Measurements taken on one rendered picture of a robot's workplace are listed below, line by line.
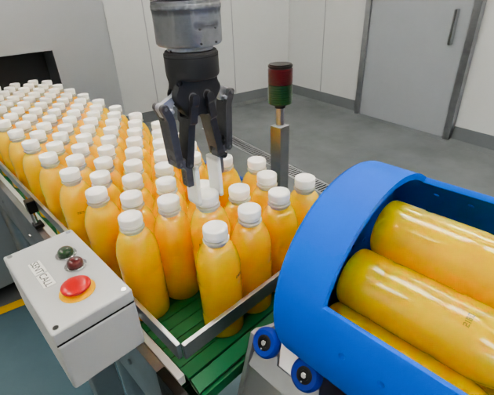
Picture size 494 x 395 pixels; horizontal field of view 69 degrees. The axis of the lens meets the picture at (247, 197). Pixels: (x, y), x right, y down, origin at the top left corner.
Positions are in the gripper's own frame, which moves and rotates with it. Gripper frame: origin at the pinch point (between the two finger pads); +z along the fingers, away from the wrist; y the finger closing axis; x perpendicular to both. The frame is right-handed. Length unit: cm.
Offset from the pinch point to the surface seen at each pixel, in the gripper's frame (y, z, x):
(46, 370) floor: -29, 116, 94
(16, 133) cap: -12, 5, 69
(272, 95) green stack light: 37.9, -3.1, 19.7
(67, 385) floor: -25, 116, 80
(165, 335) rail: -15.4, 17.6, -7.6
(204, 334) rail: -11.0, 18.2, -11.2
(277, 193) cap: 10.4, 4.4, -6.8
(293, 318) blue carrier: -8.8, 4.7, -26.4
